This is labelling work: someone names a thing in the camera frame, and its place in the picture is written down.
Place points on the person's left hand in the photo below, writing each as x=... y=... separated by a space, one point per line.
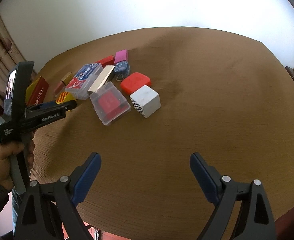
x=7 y=150

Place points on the white striped cube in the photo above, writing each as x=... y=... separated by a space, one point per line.
x=146 y=101

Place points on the beige patterned curtain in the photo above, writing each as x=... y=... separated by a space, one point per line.
x=0 y=52

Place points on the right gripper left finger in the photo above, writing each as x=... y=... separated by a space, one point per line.
x=49 y=209

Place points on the yellow striped cube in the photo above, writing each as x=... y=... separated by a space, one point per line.
x=64 y=97

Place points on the red rounded case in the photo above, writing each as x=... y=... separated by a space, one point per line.
x=134 y=82

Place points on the red wooden block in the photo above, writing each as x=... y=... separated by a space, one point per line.
x=107 y=61

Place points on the pink lip gloss tube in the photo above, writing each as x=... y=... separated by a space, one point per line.
x=62 y=84

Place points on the clear case red insert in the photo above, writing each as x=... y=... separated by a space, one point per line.
x=109 y=103

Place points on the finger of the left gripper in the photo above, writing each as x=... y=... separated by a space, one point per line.
x=42 y=106
x=65 y=106

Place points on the blue patterned keychain pouch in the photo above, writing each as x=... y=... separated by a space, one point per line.
x=121 y=70

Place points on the red gold tin box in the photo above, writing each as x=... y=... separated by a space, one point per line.
x=36 y=92

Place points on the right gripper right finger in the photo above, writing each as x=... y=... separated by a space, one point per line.
x=255 y=219

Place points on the pink wooden block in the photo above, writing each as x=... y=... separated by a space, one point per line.
x=121 y=56

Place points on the person's blue jeans leg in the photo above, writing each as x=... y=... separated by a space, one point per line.
x=16 y=202

